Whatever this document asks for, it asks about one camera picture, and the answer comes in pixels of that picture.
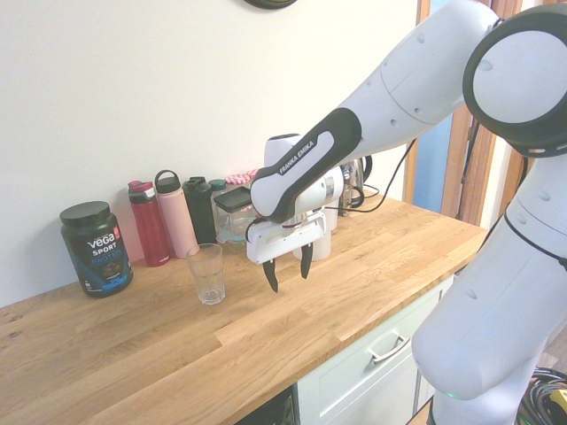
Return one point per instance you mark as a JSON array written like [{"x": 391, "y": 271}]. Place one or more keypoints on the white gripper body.
[{"x": 274, "y": 243}]

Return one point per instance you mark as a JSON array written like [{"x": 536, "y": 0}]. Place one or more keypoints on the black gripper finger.
[
  {"x": 305, "y": 263},
  {"x": 271, "y": 276}
]

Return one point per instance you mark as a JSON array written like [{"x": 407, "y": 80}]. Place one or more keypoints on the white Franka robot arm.
[{"x": 421, "y": 88}]

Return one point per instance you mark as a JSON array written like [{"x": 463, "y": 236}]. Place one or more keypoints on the pink water bottle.
[{"x": 177, "y": 217}]

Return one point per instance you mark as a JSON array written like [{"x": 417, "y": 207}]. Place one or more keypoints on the red water bottle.
[{"x": 150, "y": 226}]

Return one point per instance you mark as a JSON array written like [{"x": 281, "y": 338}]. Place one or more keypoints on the glass container teal lid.
[{"x": 232, "y": 241}]

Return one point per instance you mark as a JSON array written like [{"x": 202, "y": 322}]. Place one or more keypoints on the clear container black lid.
[{"x": 232, "y": 203}]

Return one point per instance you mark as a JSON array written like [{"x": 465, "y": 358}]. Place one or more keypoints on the clear drinking glass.
[{"x": 206, "y": 274}]

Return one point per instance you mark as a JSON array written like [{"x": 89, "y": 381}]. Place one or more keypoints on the glass jar red checked lid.
[{"x": 241, "y": 178}]

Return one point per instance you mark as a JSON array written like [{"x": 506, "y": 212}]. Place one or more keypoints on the black shaker bottle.
[{"x": 200, "y": 212}]

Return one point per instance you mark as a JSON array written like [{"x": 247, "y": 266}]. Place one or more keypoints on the green lid jar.
[{"x": 218, "y": 185}]

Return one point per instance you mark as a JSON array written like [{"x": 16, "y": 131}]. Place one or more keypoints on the glass French press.
[{"x": 352, "y": 186}]

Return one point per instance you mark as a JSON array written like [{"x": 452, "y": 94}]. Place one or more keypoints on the white cabinet drawer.
[{"x": 354, "y": 380}]

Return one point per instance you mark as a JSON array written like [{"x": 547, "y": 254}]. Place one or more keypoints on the black dishwasher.
[{"x": 279, "y": 407}]

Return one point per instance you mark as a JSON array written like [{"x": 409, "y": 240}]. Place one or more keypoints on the black Vega protein tub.
[{"x": 96, "y": 252}]

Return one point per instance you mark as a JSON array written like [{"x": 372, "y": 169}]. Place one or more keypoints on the wooden door frame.
[{"x": 458, "y": 168}]

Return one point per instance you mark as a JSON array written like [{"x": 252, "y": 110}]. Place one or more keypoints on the black round wall clock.
[{"x": 270, "y": 3}]

